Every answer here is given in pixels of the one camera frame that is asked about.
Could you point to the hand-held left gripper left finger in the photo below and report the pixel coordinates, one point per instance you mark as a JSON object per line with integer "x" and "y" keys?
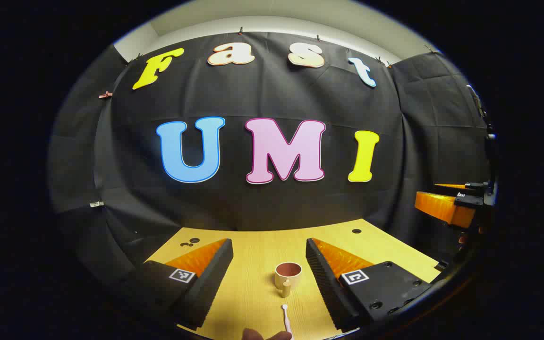
{"x": 215, "y": 276}

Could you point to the black backdrop cloth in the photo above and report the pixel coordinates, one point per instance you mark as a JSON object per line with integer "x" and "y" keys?
{"x": 262, "y": 203}

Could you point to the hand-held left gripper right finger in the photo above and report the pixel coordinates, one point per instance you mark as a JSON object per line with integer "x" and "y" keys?
{"x": 325, "y": 278}

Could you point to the white cloth clip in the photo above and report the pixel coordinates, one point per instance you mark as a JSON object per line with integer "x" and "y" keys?
{"x": 96, "y": 204}

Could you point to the beige cup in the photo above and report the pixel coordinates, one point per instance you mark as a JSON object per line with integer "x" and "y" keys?
{"x": 281, "y": 279}

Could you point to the wooden desktop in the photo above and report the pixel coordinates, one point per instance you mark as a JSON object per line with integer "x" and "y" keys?
{"x": 253, "y": 264}

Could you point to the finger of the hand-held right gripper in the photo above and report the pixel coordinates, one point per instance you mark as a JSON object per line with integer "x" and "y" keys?
{"x": 470, "y": 186}
{"x": 442, "y": 208}

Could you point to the white pink toothbrush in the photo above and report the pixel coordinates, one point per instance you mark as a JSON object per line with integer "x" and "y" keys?
{"x": 286, "y": 321}

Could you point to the red cloth clip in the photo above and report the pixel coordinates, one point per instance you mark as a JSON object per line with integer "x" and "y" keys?
{"x": 106, "y": 95}

